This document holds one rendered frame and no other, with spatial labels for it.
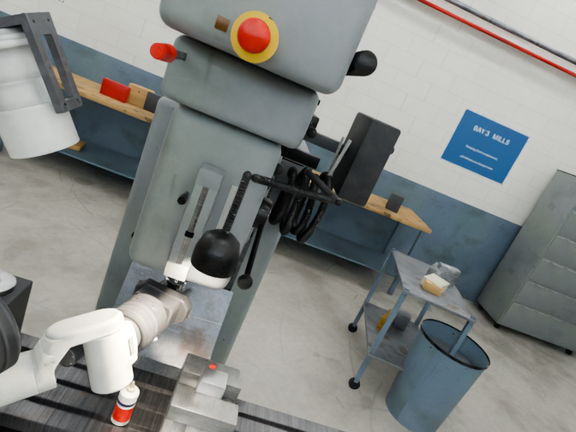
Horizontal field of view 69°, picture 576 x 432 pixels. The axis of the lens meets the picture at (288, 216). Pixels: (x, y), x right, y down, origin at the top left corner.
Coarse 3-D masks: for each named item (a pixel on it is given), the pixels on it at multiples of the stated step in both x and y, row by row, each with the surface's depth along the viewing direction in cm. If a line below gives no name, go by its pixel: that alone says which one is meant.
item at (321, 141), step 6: (306, 138) 108; (318, 138) 109; (324, 138) 109; (330, 138) 110; (318, 144) 109; (324, 144) 109; (330, 144) 109; (336, 144) 109; (342, 144) 109; (330, 150) 110; (348, 150) 110
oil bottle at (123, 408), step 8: (120, 392) 91; (128, 392) 91; (136, 392) 92; (120, 400) 90; (128, 400) 90; (120, 408) 91; (128, 408) 91; (112, 416) 92; (120, 416) 91; (128, 416) 92; (120, 424) 92
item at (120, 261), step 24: (168, 120) 114; (144, 168) 118; (288, 168) 120; (144, 192) 121; (120, 240) 125; (264, 240) 126; (120, 264) 128; (240, 264) 128; (264, 264) 129; (120, 288) 130; (240, 312) 134; (216, 360) 140
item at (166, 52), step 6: (150, 48) 50; (156, 48) 50; (162, 48) 50; (168, 48) 51; (174, 48) 54; (156, 54) 50; (162, 54) 50; (168, 54) 51; (174, 54) 54; (180, 54) 59; (186, 54) 63; (162, 60) 52; (168, 60) 53
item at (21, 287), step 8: (0, 272) 92; (0, 280) 90; (8, 280) 91; (16, 280) 94; (24, 280) 95; (0, 288) 88; (8, 288) 89; (16, 288) 91; (24, 288) 92; (0, 296) 87; (8, 296) 88; (16, 296) 90; (24, 296) 94; (8, 304) 86; (16, 304) 91; (24, 304) 96; (16, 312) 93; (24, 312) 97; (16, 320) 94
